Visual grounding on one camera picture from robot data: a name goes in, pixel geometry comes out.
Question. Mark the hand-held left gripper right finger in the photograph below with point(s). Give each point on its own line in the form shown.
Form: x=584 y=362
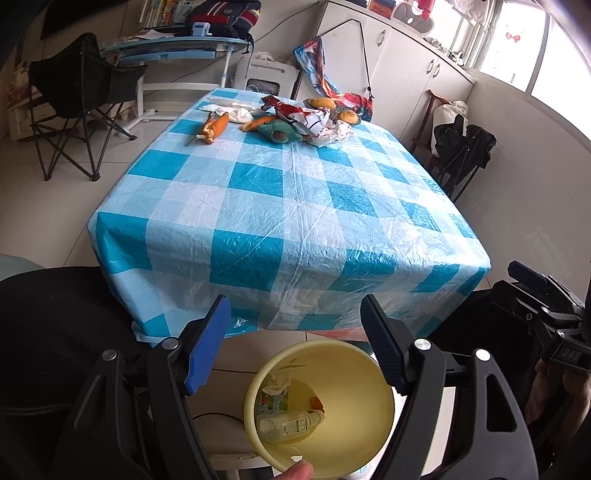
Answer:
x=388 y=350

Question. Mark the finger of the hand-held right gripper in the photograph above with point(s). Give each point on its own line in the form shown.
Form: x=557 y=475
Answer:
x=531 y=274
x=517 y=304

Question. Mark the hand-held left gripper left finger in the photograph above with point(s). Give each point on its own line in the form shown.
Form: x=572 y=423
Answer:
x=207 y=346

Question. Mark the yellow plastic bucket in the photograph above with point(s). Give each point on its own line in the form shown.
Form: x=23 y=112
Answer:
x=351 y=415

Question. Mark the blue green milk carton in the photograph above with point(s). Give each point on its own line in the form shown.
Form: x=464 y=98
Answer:
x=272 y=404

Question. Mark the clear plastic bottle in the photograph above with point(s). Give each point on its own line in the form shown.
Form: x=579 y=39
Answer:
x=291 y=424

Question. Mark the white plastic bag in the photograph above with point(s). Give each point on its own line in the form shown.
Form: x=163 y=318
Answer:
x=337 y=134

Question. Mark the green fruit peel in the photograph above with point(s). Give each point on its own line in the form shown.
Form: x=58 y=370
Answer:
x=277 y=131

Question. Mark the orange brown peel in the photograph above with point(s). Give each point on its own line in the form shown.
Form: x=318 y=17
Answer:
x=258 y=122

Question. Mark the red white snack wrapper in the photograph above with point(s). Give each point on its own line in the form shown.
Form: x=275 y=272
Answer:
x=302 y=117

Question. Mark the person's right hand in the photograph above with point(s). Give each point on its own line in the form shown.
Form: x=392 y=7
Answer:
x=547 y=392

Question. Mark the person's left hand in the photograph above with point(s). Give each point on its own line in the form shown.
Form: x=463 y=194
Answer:
x=298 y=471

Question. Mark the chair with black jacket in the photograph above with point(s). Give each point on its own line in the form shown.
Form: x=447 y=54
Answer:
x=461 y=138

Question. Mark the person's black trousers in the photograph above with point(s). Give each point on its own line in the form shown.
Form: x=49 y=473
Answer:
x=55 y=332

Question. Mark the blue checked tablecloth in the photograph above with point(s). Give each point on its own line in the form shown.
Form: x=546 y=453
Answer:
x=286 y=207

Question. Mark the white plastic sack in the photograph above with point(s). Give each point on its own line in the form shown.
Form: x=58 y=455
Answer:
x=448 y=113

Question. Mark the wooden chair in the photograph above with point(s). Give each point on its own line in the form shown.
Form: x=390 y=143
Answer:
x=427 y=120

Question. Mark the grey green seat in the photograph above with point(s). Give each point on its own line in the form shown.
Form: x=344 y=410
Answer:
x=18 y=265

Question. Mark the window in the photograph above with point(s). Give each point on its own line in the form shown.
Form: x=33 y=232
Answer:
x=508 y=46

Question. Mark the white cloth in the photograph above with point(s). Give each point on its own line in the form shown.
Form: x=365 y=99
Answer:
x=235 y=110

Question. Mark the dark fruit basket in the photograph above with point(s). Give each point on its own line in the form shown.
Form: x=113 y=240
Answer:
x=331 y=113

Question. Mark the white cabinet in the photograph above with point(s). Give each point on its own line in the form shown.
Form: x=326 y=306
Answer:
x=406 y=60

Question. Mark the white small appliance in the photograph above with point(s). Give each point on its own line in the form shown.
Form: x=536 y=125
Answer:
x=268 y=74

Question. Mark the white drawer unit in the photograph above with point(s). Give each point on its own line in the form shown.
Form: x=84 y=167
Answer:
x=21 y=120

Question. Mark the black folding chair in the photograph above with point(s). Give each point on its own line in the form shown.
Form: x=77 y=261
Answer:
x=78 y=78

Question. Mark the colourful printed bag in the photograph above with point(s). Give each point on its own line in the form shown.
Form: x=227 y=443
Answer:
x=314 y=60

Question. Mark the blue glass desk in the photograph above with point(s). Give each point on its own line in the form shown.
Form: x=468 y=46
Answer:
x=175 y=44

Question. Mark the blue white desk device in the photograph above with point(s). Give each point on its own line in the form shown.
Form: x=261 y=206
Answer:
x=202 y=30

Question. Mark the papers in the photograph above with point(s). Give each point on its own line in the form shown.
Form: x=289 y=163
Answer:
x=147 y=34

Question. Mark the black red backpack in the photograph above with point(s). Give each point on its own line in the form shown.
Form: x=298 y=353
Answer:
x=226 y=16

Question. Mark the row of books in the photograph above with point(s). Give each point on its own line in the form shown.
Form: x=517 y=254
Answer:
x=161 y=11

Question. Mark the black television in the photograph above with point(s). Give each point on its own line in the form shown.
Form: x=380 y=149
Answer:
x=57 y=16

